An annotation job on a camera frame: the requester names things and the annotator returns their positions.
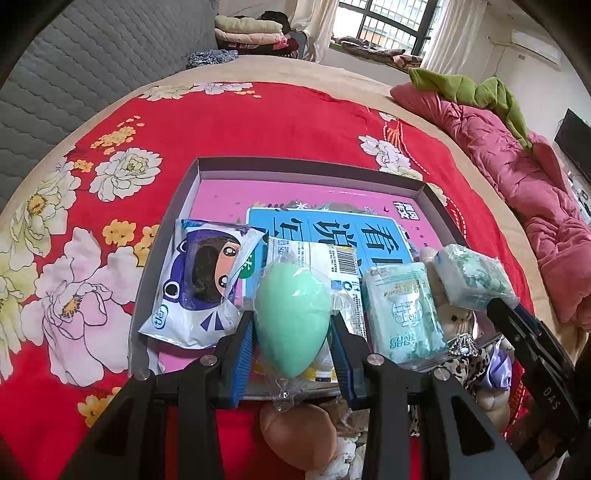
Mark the green white tissue pack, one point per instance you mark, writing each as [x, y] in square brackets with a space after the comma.
[401, 318]
[466, 277]

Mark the beige makeup sponge egg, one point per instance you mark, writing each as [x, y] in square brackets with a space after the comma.
[295, 434]

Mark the leopard print cloth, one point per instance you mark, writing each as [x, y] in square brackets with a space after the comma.
[466, 369]

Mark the cream curtain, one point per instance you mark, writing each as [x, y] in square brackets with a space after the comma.
[314, 27]
[455, 37]

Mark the folded pink clothes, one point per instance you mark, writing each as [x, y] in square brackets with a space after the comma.
[258, 46]

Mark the blue patterned cloth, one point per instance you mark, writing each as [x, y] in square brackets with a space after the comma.
[212, 59]

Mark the folded beige blanket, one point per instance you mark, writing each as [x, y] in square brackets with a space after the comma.
[244, 30]

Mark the pink quilt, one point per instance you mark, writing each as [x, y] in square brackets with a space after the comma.
[498, 161]

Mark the yellow white tissue packet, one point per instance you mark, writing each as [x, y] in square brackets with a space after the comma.
[323, 254]

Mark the white air conditioner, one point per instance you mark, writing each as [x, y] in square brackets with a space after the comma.
[538, 46]

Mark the green makeup sponge egg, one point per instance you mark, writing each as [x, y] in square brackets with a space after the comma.
[291, 318]

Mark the black television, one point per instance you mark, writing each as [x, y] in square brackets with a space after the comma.
[575, 143]

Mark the black garment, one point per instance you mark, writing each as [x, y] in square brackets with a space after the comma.
[274, 16]

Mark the white cartoon print packet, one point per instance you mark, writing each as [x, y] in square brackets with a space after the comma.
[184, 318]

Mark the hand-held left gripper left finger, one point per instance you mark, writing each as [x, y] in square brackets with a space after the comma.
[242, 364]

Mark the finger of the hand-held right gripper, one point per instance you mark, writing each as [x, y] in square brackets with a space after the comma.
[547, 339]
[512, 332]

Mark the red floral blanket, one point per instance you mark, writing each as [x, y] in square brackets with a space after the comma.
[277, 124]

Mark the green blanket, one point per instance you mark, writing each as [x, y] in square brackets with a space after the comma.
[489, 97]

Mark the white plush toy purple bow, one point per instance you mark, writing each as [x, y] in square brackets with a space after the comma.
[491, 406]

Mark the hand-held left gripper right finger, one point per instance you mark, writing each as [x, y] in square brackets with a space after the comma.
[341, 364]

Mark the crumpled white plastic wrapper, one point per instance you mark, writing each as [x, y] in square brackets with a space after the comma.
[341, 457]

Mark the grey quilted headboard cover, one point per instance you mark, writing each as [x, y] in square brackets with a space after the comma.
[92, 64]

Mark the grey cardboard box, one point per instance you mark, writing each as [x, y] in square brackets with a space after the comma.
[300, 173]

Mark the dark framed window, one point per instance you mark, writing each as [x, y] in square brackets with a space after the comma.
[388, 23]

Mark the pink and blue book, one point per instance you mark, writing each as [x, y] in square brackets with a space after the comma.
[231, 198]

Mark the windowsill bedding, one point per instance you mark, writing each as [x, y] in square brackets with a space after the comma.
[374, 50]

